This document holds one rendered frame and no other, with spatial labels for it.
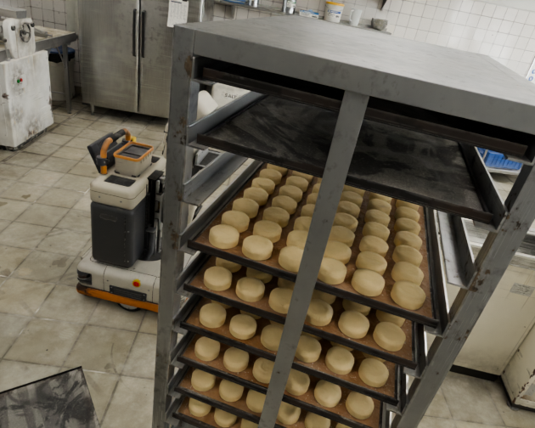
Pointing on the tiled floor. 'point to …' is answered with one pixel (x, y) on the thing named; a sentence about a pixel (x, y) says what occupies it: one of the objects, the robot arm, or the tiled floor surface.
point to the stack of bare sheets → (46, 403)
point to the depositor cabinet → (532, 366)
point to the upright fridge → (130, 53)
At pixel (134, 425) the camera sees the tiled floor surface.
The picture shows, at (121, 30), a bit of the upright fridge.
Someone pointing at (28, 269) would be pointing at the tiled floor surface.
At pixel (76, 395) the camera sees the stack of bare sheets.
